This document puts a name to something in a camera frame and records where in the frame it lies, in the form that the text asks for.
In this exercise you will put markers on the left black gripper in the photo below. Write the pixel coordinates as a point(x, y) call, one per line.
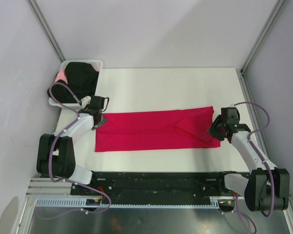
point(97, 125)

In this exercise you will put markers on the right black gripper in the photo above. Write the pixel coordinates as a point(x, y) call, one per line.
point(212, 130)

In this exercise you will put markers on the red t shirt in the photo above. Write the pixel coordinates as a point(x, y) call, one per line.
point(157, 130)

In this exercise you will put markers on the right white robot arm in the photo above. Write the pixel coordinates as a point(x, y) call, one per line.
point(268, 187)

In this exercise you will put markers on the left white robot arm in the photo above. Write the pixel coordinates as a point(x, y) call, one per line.
point(56, 155)

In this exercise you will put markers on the black t shirt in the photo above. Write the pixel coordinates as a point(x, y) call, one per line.
point(82, 81)

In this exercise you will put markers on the white plastic basket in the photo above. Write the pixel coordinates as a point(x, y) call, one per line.
point(97, 65)

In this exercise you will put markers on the pink t shirt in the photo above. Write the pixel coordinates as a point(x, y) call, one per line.
point(61, 76)

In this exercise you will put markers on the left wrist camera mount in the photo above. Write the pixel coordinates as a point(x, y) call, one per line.
point(86, 100)

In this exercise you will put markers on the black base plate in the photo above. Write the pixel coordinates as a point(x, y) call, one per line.
point(153, 188)

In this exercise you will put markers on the grey slotted cable duct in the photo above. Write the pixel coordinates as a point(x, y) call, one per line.
point(85, 203)

